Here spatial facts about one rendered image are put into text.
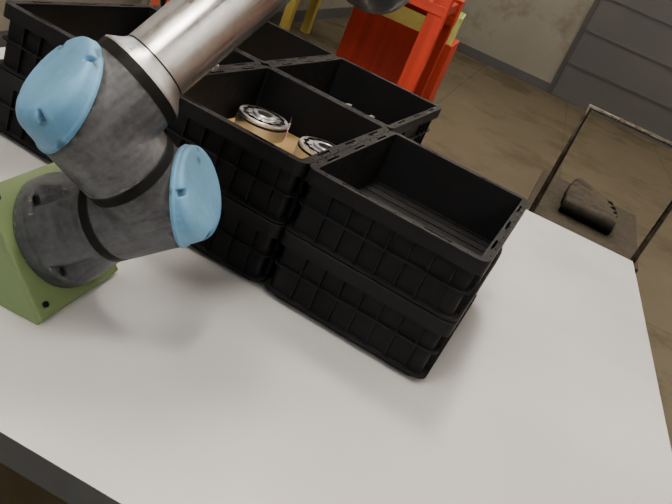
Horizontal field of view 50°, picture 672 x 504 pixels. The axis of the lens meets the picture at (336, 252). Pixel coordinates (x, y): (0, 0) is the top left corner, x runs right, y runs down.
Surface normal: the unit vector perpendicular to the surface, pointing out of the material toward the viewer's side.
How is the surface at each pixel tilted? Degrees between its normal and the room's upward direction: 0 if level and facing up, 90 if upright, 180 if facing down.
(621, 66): 90
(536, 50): 90
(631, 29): 90
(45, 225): 65
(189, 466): 0
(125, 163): 83
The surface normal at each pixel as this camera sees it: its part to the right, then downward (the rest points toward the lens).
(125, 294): 0.36, -0.83
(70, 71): -0.48, -0.51
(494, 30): -0.30, 0.32
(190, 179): 0.96, -0.12
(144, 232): -0.07, 0.77
